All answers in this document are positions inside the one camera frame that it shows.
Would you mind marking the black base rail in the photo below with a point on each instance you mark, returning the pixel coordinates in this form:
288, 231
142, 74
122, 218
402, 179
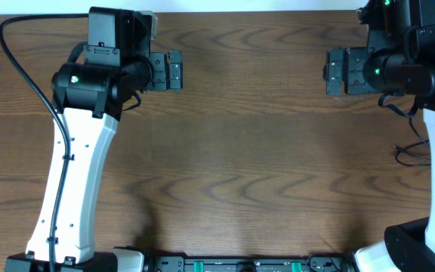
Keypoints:
259, 264

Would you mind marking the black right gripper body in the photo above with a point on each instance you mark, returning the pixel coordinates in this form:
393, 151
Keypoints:
355, 57

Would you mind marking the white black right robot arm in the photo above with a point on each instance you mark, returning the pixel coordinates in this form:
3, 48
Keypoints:
398, 59

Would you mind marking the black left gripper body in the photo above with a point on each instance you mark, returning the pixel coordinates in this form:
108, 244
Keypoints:
165, 70

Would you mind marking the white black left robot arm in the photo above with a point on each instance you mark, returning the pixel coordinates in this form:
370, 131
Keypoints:
102, 78

